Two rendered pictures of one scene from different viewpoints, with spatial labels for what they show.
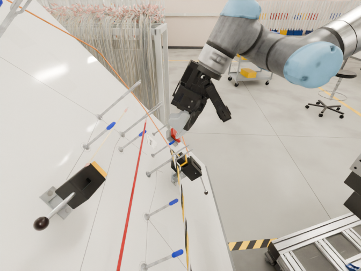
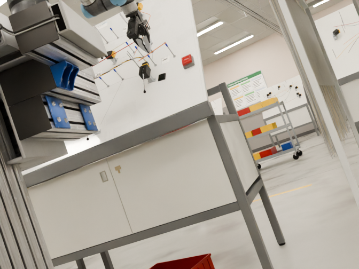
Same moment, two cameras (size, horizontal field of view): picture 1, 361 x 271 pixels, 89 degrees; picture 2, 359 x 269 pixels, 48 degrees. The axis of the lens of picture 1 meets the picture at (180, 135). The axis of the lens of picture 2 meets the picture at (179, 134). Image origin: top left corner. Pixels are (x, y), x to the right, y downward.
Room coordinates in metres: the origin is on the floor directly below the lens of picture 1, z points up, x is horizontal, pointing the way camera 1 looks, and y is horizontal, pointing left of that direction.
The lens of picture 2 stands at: (1.22, -1.83, 0.67)
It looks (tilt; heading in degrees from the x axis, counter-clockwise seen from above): 3 degrees up; 113
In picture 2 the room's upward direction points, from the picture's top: 20 degrees counter-clockwise
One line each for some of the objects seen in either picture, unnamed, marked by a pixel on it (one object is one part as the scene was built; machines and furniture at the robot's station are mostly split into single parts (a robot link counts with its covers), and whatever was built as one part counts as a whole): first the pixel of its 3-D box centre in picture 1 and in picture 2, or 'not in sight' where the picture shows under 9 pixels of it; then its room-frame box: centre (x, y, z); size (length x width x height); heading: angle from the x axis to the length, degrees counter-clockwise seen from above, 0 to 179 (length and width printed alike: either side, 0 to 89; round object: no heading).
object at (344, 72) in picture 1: (334, 93); not in sight; (2.88, -2.55, 0.34); 0.58 x 0.55 x 0.69; 117
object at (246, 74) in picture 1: (250, 59); not in sight; (4.35, -1.55, 0.54); 0.99 x 0.50 x 1.08; 98
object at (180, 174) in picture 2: not in sight; (168, 178); (0.37, -0.12, 0.60); 0.55 x 0.03 x 0.39; 5
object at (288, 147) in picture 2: not in sight; (262, 135); (-0.24, 5.04, 0.54); 0.99 x 0.50 x 1.08; 178
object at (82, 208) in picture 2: not in sight; (75, 211); (-0.18, -0.16, 0.60); 0.55 x 0.02 x 0.39; 5
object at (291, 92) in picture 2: not in sight; (287, 112); (-0.25, 9.06, 0.83); 1.18 x 0.72 x 1.65; 177
